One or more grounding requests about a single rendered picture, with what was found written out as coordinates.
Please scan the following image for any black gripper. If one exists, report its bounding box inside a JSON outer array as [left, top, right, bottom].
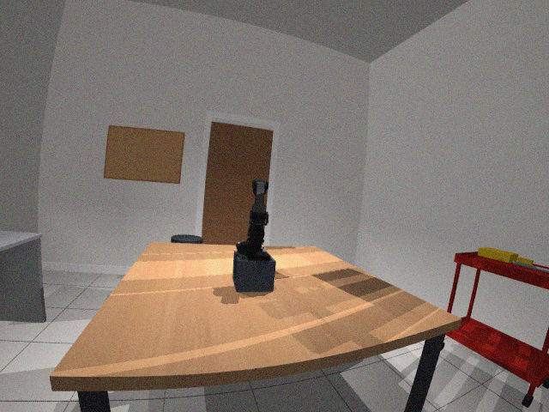
[[244, 236, 270, 261]]

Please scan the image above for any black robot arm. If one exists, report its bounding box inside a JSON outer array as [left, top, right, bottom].
[[236, 179, 268, 253]]

